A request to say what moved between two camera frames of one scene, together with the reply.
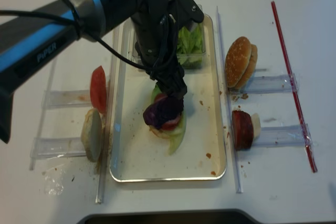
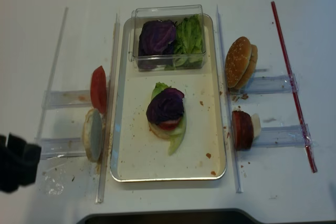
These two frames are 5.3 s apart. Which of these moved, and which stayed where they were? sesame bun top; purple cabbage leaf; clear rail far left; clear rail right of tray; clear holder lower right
Moved: purple cabbage leaf
Stayed: clear rail far left; clear holder lower right; sesame bun top; clear rail right of tray
